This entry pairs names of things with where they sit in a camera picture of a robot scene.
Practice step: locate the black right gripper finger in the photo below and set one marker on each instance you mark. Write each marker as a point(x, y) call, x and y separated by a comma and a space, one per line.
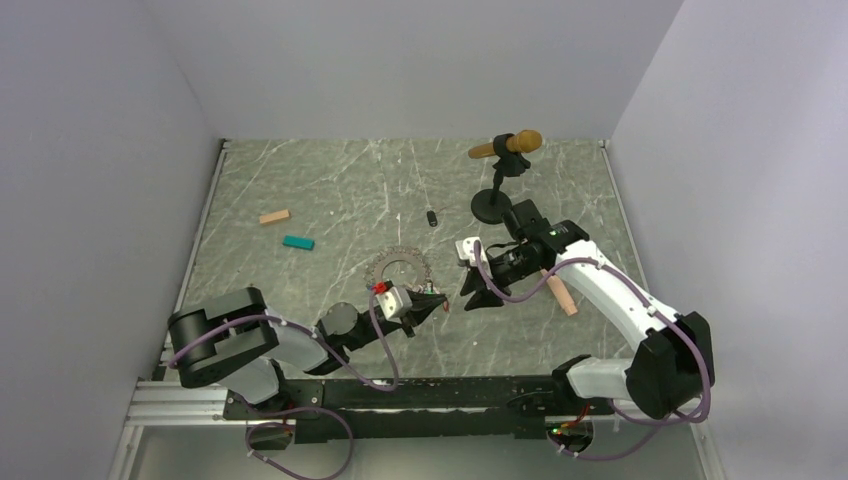
point(482, 299)
point(473, 282)

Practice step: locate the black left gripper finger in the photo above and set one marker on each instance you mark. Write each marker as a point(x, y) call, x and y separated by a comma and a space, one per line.
point(422, 301)
point(411, 320)

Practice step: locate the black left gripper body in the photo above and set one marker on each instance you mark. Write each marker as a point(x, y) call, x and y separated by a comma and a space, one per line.
point(371, 332)

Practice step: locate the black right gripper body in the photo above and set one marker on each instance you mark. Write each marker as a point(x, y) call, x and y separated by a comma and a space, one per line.
point(511, 267)

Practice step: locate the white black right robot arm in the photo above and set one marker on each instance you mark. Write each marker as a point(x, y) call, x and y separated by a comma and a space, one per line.
point(671, 373)

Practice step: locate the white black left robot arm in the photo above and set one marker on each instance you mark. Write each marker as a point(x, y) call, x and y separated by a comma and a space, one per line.
point(236, 340)

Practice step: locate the black microphone stand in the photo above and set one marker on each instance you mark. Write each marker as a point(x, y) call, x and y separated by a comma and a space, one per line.
point(488, 205)

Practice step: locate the black tag key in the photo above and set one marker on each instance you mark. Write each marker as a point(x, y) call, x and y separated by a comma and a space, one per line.
point(433, 216)

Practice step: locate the teal block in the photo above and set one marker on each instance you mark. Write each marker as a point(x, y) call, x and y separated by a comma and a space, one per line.
point(300, 243)

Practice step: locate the gold microphone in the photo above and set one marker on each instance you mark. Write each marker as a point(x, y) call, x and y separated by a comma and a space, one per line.
point(526, 141)

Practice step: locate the tan wooden block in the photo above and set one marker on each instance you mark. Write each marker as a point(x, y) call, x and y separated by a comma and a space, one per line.
point(274, 217)

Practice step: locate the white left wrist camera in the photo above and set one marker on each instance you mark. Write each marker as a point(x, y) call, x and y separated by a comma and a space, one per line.
point(393, 301)

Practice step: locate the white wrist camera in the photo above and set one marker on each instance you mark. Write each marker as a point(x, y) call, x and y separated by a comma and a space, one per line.
point(393, 301)
point(471, 253)

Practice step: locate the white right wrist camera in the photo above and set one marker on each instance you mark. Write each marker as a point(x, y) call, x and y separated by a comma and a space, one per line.
point(471, 253)

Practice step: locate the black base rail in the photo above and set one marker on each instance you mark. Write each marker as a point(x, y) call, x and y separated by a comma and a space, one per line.
point(524, 407)

